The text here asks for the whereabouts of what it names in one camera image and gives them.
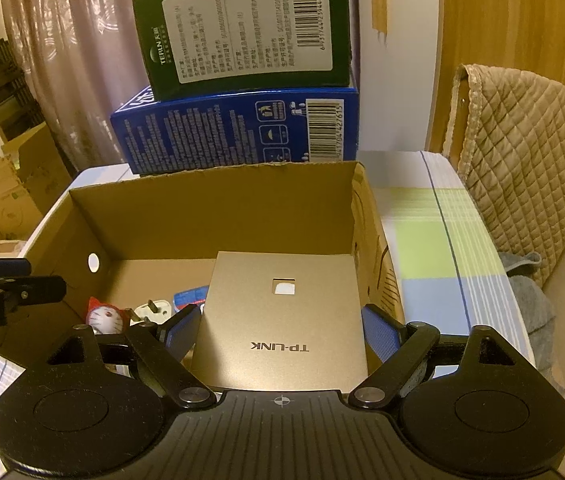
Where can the grey cloth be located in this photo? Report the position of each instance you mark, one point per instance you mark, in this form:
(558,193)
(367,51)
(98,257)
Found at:
(537,320)

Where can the red and white cat figurine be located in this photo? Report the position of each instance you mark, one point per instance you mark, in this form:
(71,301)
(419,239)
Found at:
(105,317)

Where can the wooden door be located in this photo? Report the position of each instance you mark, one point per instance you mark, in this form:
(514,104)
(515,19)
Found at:
(512,10)

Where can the pinkish patterned curtain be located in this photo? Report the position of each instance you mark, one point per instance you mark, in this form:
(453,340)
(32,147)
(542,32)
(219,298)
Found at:
(72,60)

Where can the small blue and red item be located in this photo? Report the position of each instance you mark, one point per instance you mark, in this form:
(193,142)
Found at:
(190,299)

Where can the blue product box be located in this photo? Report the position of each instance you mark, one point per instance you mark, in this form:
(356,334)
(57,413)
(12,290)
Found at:
(202,132)

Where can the quilted beige chair cover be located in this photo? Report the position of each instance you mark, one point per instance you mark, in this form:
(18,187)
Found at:
(527,160)

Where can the brown cardboard box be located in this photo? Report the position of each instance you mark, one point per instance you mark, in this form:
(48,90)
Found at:
(152,225)

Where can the printed brown carton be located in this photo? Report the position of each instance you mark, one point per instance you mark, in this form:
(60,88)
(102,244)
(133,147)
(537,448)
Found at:
(32,175)

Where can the gold router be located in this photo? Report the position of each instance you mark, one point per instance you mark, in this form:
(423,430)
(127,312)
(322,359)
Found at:
(282,325)

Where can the green product box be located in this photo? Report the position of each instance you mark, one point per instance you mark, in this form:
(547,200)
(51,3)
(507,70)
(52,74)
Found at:
(242,25)

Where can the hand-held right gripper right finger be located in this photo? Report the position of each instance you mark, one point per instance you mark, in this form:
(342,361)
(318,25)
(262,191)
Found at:
(380,332)

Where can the tan tape strip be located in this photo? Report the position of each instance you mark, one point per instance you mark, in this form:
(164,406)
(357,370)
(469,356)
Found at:
(380,0)

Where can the white three-pin plug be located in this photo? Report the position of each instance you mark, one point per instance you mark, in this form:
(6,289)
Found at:
(150,312)

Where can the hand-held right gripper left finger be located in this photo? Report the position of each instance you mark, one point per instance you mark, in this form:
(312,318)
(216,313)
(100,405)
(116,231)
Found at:
(182,332)

